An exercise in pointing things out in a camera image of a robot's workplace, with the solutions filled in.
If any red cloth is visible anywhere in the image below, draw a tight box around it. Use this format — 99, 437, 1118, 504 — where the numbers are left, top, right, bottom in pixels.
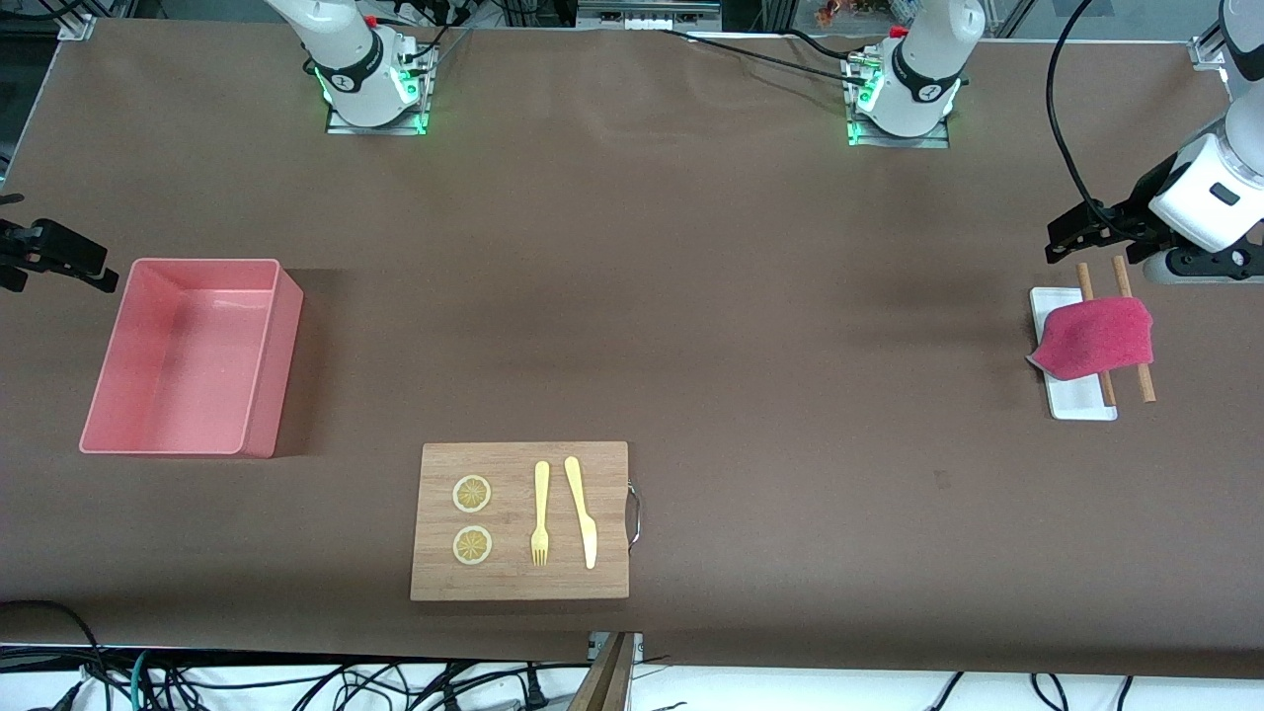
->
1025, 296, 1154, 382

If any pink plastic bin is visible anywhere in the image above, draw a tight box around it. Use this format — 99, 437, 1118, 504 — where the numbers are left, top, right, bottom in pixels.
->
79, 258, 304, 459

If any white rectangular tray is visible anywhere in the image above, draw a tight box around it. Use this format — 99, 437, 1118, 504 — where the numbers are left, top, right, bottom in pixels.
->
1030, 286, 1119, 423

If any grey power strip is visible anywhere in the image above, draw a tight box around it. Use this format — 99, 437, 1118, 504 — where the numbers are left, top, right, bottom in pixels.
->
578, 0, 722, 31

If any yellow plastic fork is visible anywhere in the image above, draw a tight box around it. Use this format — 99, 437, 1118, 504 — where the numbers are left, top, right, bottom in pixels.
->
530, 460, 551, 567

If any wooden cutting board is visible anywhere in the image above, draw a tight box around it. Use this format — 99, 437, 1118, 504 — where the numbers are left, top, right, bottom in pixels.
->
410, 441, 643, 602

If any yellow plastic knife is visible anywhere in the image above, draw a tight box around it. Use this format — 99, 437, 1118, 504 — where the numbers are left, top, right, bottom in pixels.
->
564, 455, 598, 571

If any brown wooden plank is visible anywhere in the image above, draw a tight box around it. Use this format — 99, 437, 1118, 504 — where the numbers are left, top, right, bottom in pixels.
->
568, 632, 636, 711

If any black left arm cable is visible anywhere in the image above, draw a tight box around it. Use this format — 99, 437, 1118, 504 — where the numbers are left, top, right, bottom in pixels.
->
1046, 0, 1122, 230

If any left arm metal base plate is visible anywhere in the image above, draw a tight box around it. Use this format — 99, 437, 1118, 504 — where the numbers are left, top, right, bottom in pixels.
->
847, 49, 951, 149

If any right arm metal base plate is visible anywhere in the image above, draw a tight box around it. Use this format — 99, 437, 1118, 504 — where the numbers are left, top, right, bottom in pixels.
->
326, 39, 433, 136

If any short black table cable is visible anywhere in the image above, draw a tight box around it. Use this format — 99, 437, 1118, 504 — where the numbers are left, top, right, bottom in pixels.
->
785, 28, 870, 62

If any thick black floor cable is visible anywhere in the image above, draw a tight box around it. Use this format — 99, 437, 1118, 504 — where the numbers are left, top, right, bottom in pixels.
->
0, 599, 110, 684

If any long black table cable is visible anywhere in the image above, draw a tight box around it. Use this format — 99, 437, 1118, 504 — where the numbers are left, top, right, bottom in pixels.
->
657, 28, 875, 85

